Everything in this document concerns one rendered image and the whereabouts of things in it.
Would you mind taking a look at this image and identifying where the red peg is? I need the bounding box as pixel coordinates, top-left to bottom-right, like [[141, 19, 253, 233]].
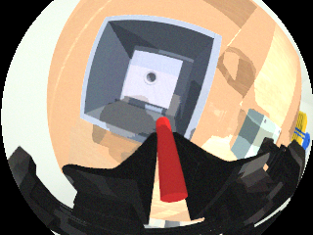
[[156, 117, 188, 203]]

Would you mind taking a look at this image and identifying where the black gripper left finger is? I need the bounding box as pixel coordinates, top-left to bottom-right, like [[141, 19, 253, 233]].
[[62, 132, 157, 224]]

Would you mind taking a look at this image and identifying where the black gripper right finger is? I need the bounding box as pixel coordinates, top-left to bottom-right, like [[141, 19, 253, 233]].
[[172, 132, 270, 220]]

